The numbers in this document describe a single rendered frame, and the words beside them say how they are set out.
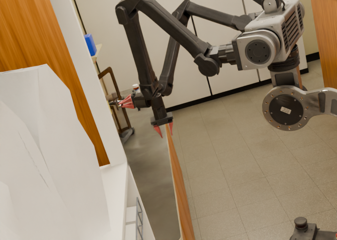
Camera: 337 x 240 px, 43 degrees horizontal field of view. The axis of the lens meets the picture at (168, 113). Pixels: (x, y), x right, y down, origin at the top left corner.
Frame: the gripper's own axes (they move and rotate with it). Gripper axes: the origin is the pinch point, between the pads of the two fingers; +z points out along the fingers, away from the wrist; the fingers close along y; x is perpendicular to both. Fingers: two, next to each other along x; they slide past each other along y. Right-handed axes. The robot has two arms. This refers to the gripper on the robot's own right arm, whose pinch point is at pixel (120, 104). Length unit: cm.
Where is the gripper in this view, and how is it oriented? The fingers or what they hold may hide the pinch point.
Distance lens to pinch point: 222.8
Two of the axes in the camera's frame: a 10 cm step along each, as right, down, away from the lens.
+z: -9.6, 2.9, 0.2
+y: -2.8, -8.9, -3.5
